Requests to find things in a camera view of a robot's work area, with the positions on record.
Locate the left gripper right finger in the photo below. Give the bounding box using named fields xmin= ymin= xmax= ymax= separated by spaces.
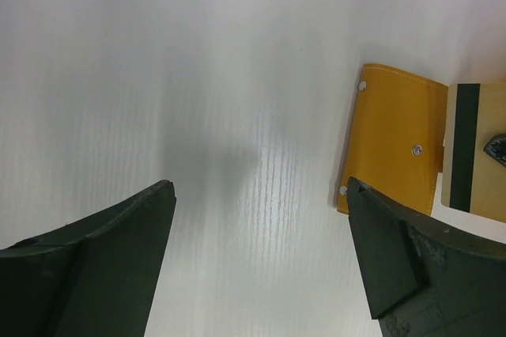
xmin=347 ymin=177 xmax=505 ymax=336

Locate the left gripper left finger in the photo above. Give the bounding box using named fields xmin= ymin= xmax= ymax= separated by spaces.
xmin=1 ymin=180 xmax=176 ymax=336

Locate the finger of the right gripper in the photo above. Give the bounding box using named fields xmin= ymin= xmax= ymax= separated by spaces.
xmin=483 ymin=133 xmax=506 ymax=166

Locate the gold magnetic stripe card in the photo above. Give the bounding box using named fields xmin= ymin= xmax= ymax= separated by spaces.
xmin=441 ymin=82 xmax=505 ymax=222

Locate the orange leather card holder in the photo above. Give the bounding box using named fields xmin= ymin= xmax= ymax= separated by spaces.
xmin=337 ymin=63 xmax=448 ymax=214

